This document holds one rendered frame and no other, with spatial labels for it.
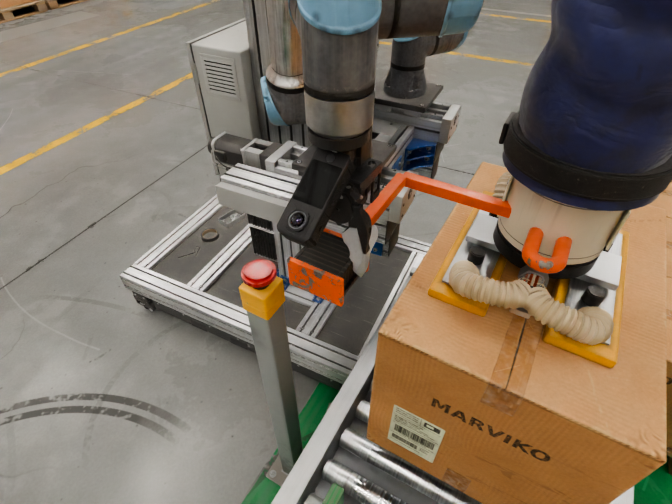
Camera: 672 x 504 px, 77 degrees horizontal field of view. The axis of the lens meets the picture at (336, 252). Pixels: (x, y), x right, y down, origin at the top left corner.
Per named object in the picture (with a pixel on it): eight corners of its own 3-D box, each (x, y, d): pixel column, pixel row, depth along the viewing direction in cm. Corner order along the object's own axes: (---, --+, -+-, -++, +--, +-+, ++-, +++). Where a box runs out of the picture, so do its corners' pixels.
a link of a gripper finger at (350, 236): (393, 257, 60) (377, 202, 56) (375, 283, 57) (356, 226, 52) (374, 256, 62) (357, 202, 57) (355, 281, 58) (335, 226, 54)
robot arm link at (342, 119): (354, 108, 40) (284, 91, 43) (352, 150, 44) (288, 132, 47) (386, 82, 45) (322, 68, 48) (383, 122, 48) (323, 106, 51)
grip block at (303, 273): (341, 307, 57) (341, 282, 53) (289, 284, 60) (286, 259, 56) (369, 269, 62) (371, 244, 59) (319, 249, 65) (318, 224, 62)
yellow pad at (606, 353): (612, 370, 62) (628, 351, 58) (541, 342, 65) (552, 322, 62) (626, 239, 83) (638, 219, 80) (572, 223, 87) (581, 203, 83)
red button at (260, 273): (264, 300, 82) (261, 286, 80) (236, 287, 85) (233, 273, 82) (284, 278, 87) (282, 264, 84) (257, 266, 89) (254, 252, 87)
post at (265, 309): (296, 481, 151) (264, 300, 83) (281, 471, 153) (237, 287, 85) (306, 464, 155) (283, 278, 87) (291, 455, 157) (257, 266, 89)
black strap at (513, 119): (670, 223, 51) (689, 196, 48) (481, 171, 60) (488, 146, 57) (669, 144, 65) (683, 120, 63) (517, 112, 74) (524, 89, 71)
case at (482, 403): (553, 545, 79) (668, 463, 52) (365, 438, 94) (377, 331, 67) (590, 323, 117) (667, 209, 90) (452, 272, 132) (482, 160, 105)
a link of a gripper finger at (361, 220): (380, 248, 54) (361, 189, 50) (374, 255, 53) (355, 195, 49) (349, 246, 57) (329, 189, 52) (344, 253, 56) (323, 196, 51)
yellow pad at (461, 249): (483, 319, 69) (491, 299, 65) (426, 295, 72) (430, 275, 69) (527, 210, 90) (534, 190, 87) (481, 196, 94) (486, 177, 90)
